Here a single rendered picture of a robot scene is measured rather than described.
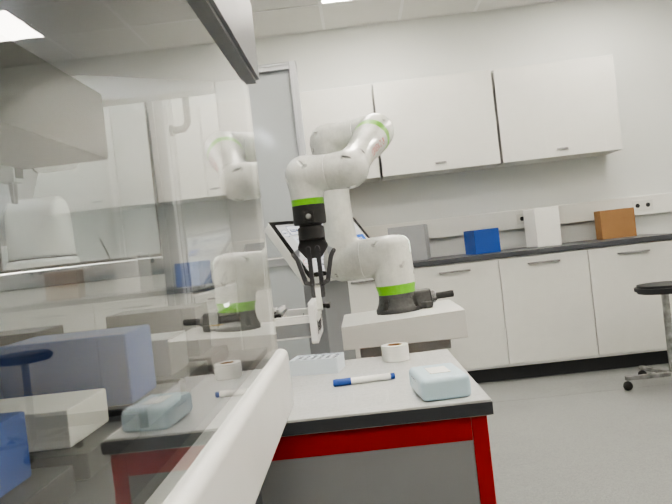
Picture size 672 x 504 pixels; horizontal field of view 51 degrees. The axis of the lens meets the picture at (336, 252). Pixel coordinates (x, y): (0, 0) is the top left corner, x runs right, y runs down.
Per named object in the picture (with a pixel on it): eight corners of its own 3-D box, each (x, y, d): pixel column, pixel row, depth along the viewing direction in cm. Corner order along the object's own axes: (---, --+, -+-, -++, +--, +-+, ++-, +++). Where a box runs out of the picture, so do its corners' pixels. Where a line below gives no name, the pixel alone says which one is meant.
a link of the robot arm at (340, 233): (332, 283, 242) (314, 131, 246) (378, 277, 237) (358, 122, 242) (320, 283, 230) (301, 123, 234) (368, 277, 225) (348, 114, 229)
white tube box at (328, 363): (345, 366, 181) (343, 351, 181) (338, 373, 172) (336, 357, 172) (298, 370, 183) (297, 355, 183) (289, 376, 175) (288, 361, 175)
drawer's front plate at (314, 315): (323, 330, 216) (319, 294, 216) (318, 343, 187) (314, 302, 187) (317, 330, 216) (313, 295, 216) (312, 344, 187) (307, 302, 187)
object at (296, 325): (316, 326, 214) (314, 306, 214) (311, 337, 189) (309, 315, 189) (186, 340, 216) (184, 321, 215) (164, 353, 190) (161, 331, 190)
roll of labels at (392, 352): (414, 357, 183) (412, 341, 183) (402, 362, 177) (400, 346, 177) (390, 357, 187) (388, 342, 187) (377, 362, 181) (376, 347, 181)
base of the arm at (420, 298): (449, 301, 239) (447, 283, 239) (460, 304, 224) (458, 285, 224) (374, 312, 237) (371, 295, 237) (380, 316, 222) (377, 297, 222)
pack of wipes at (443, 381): (409, 387, 146) (407, 366, 146) (454, 382, 147) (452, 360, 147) (422, 403, 131) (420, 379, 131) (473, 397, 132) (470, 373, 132)
